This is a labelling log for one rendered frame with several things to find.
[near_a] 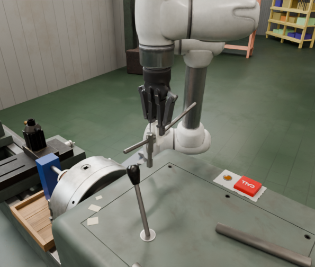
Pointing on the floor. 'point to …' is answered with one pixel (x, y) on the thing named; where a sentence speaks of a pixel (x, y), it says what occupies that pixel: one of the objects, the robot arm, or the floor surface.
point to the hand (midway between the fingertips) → (157, 133)
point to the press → (131, 39)
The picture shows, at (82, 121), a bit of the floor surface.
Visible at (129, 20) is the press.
